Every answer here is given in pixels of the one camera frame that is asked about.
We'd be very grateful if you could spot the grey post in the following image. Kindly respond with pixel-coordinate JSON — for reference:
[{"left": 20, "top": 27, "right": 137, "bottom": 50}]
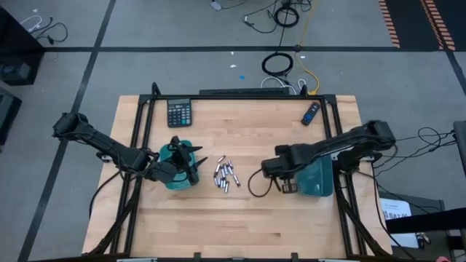
[{"left": 453, "top": 120, "right": 466, "bottom": 175}]

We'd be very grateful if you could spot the black metal table frame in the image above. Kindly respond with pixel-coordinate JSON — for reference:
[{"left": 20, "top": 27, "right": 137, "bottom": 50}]
[{"left": 87, "top": 82, "right": 392, "bottom": 262}]

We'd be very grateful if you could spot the black cable with grey plug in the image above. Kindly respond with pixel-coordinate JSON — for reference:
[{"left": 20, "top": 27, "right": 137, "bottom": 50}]
[{"left": 242, "top": 10, "right": 277, "bottom": 34}]

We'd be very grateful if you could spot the dark cart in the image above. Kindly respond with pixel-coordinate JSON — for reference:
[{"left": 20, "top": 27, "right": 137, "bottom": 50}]
[{"left": 378, "top": 191, "right": 466, "bottom": 262}]

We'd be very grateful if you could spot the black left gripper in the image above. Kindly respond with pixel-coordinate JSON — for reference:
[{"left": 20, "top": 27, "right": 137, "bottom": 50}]
[{"left": 169, "top": 136, "right": 209, "bottom": 185}]

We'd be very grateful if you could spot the white floor cable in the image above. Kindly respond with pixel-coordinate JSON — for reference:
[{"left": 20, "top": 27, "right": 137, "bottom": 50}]
[{"left": 260, "top": 75, "right": 307, "bottom": 95}]

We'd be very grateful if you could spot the large black cable coil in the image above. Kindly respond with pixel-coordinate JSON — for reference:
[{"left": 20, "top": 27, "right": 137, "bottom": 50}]
[{"left": 261, "top": 52, "right": 294, "bottom": 77}]

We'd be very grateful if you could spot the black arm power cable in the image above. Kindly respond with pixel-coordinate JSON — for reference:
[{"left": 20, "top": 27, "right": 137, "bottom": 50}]
[{"left": 88, "top": 170, "right": 123, "bottom": 219}]

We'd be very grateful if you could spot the thin white cable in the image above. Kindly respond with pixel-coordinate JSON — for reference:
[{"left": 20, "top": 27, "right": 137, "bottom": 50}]
[{"left": 20, "top": 15, "right": 44, "bottom": 33}]

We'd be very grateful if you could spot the yellow floor cable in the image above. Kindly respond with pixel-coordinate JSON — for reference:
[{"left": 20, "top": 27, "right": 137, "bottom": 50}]
[{"left": 293, "top": 0, "right": 320, "bottom": 96}]

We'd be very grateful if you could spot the black cable bundle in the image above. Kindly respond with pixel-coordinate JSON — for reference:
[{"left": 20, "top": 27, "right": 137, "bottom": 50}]
[{"left": 373, "top": 125, "right": 458, "bottom": 183}]

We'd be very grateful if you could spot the black cabinet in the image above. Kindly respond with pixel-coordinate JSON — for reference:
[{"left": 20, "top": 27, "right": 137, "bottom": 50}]
[{"left": 0, "top": 7, "right": 45, "bottom": 87}]

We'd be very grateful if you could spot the long black bar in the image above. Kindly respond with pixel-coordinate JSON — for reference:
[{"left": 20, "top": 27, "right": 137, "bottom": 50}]
[{"left": 199, "top": 87, "right": 291, "bottom": 97}]

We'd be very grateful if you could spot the thin black looped cable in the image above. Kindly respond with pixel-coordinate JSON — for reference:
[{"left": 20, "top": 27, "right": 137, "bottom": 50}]
[{"left": 35, "top": 21, "right": 69, "bottom": 46}]

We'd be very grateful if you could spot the black remote control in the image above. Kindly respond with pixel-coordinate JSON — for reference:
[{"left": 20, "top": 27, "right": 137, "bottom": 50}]
[{"left": 301, "top": 101, "right": 321, "bottom": 127}]

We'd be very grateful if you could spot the black desk calculator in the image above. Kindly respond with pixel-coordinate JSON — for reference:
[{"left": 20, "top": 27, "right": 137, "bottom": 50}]
[{"left": 166, "top": 98, "right": 193, "bottom": 128}]

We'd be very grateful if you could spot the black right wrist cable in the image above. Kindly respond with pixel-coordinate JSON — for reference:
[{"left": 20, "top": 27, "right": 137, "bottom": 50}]
[{"left": 248, "top": 169, "right": 274, "bottom": 199}]

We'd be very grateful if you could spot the thick black cable coil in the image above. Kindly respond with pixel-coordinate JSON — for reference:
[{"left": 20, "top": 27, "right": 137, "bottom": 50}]
[{"left": 272, "top": 4, "right": 301, "bottom": 29}]

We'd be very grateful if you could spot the black mat with orange stripes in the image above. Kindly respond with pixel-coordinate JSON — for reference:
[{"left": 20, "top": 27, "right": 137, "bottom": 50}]
[{"left": 377, "top": 0, "right": 466, "bottom": 52}]

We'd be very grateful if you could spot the black box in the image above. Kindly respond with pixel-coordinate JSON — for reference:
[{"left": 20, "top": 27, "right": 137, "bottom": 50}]
[{"left": 0, "top": 87, "right": 23, "bottom": 146}]

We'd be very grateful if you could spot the white printed paper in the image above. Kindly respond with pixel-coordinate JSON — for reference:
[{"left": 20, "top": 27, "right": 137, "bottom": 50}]
[{"left": 379, "top": 198, "right": 419, "bottom": 249}]

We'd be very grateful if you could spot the teal plastic tray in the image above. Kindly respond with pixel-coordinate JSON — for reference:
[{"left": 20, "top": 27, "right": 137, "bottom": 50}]
[
  {"left": 295, "top": 154, "right": 334, "bottom": 198},
  {"left": 159, "top": 139, "right": 200, "bottom": 191}
]

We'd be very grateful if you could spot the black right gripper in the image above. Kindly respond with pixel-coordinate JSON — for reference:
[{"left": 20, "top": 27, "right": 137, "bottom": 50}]
[{"left": 261, "top": 156, "right": 298, "bottom": 194}]

